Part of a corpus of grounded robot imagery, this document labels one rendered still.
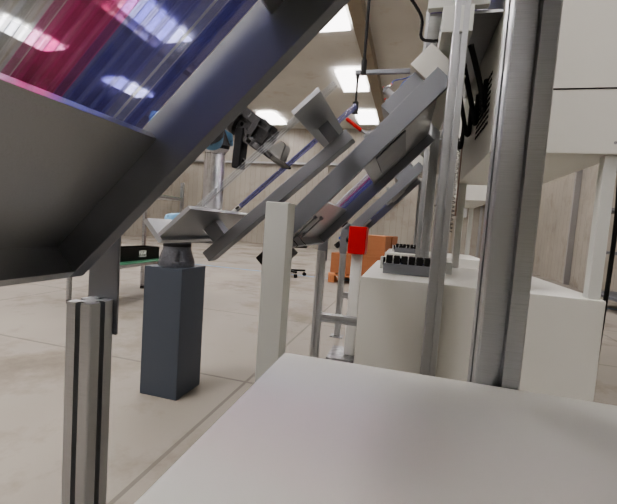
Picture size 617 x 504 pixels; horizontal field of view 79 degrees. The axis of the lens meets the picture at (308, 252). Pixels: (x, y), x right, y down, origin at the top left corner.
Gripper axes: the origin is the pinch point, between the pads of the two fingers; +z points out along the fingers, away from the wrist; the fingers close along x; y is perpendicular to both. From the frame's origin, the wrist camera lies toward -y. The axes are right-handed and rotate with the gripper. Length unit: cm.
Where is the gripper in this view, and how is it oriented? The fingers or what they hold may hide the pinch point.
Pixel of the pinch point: (284, 167)
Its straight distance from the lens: 108.0
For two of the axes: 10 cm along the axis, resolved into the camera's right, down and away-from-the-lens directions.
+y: 5.9, -7.9, -1.8
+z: 7.7, 6.2, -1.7
